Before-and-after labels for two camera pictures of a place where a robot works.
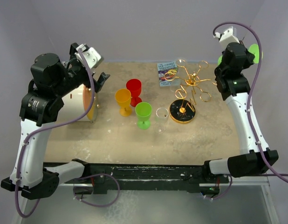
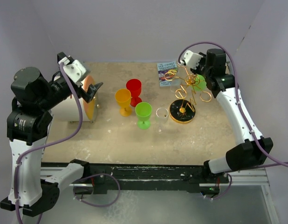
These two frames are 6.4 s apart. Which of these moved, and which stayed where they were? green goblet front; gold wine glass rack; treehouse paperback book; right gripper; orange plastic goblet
Moved: right gripper; green goblet front
Stayed: gold wine glass rack; treehouse paperback book; orange plastic goblet
